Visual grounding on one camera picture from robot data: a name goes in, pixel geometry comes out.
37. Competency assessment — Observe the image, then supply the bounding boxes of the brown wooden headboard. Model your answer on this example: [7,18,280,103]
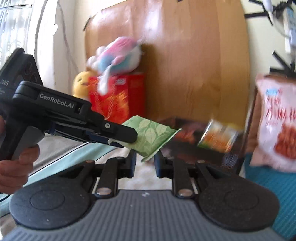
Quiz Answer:
[85,1,250,128]

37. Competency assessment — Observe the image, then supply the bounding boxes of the dark green snack packet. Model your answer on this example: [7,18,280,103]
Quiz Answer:
[197,118,242,153]

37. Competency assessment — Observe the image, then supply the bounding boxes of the white power strip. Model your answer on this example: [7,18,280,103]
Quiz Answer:
[262,1,295,56]

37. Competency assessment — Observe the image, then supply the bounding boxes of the pink blue plush toy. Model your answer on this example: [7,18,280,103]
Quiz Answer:
[86,36,142,95]

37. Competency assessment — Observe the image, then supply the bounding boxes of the light green snack packet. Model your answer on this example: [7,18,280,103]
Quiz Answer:
[118,115,181,162]

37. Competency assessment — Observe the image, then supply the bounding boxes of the red gift bag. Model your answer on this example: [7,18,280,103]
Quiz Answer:
[88,73,146,124]

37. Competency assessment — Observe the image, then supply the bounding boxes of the pink fried twist snack bag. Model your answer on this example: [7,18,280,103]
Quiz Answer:
[250,76,295,173]

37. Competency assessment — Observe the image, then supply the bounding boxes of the yellow duck plush toy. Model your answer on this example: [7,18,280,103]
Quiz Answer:
[72,71,96,101]

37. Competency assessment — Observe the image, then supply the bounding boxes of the black cardboard box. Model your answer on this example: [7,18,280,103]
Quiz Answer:
[157,116,246,175]

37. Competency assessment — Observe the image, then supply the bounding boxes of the person's left hand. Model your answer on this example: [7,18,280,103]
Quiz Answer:
[1,115,44,194]

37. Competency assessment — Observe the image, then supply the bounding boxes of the patterned beige green blanket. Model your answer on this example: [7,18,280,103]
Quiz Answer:
[0,134,172,232]

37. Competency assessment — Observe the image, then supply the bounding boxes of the teal patterned bedsheet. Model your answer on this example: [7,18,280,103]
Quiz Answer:
[244,153,295,240]

